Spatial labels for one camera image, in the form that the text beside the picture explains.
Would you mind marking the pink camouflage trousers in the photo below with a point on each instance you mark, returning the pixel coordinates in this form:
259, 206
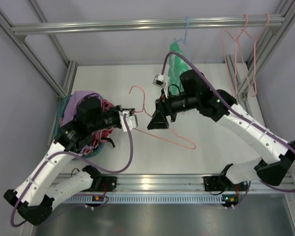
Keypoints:
99, 139

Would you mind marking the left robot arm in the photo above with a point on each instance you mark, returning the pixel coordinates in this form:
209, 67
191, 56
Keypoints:
36, 198

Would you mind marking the aluminium front rail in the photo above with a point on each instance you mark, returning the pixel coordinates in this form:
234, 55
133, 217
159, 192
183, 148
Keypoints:
183, 183

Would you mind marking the aluminium frame post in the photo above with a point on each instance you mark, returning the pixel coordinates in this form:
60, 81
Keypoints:
28, 52
274, 105

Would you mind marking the right aluminium frame post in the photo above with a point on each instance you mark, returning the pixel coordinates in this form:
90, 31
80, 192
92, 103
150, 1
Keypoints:
274, 105

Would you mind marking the blue wire hanger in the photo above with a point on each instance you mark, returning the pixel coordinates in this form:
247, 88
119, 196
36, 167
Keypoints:
184, 39

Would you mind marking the aluminium hanging rail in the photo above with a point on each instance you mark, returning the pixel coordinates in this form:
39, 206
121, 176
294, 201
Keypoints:
275, 20

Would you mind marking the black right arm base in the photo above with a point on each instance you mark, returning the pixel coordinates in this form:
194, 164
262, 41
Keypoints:
218, 182

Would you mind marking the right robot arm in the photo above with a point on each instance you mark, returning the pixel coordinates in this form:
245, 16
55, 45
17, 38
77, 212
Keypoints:
276, 155

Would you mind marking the purple trousers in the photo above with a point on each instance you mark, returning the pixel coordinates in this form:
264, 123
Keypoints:
73, 102

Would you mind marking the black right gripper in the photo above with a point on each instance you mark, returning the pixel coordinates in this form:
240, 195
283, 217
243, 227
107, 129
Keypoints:
165, 109

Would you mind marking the green tie-dye trousers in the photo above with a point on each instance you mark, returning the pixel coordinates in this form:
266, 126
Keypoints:
176, 67

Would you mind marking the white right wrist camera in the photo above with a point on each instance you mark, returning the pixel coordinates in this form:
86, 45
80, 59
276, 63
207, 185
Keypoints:
162, 81

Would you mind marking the perforated grey cable tray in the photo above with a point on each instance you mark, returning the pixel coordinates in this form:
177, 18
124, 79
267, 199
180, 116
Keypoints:
169, 198

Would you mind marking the teal plastic laundry basket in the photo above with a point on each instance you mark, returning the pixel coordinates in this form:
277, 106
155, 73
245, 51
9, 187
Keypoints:
59, 115

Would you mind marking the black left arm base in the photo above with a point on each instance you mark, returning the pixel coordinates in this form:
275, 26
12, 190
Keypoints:
100, 183

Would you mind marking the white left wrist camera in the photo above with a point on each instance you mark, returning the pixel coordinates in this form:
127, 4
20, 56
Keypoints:
129, 123

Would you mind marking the pink wire hanger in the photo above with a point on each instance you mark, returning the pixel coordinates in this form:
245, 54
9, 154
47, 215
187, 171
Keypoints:
143, 110

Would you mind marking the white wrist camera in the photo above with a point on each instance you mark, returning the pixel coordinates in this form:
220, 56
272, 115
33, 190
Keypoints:
162, 81
129, 123

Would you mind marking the left aluminium frame post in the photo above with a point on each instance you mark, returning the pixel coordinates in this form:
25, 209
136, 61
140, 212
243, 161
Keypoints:
28, 52

